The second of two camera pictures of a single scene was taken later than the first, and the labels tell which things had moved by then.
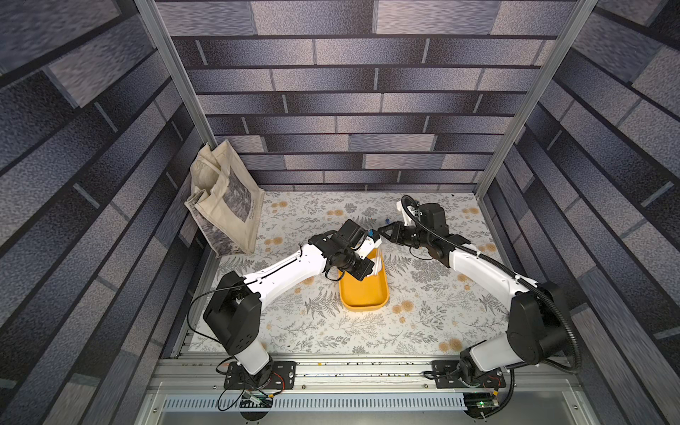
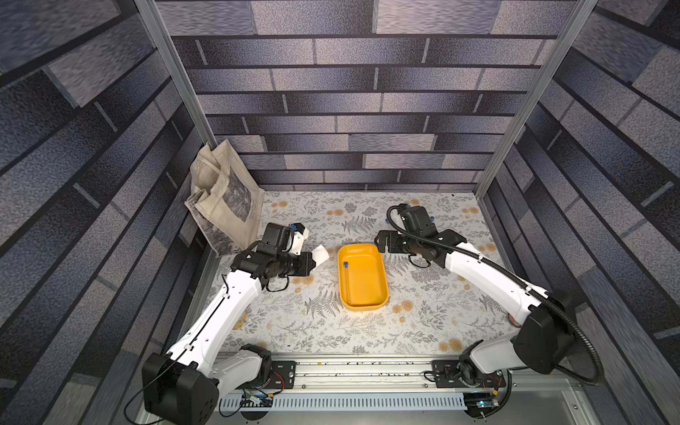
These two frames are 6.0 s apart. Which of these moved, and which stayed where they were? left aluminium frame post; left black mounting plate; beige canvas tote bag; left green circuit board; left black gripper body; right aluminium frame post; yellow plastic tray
Moved: left black gripper body
Stayed: right aluminium frame post; yellow plastic tray; left black mounting plate; left green circuit board; left aluminium frame post; beige canvas tote bag
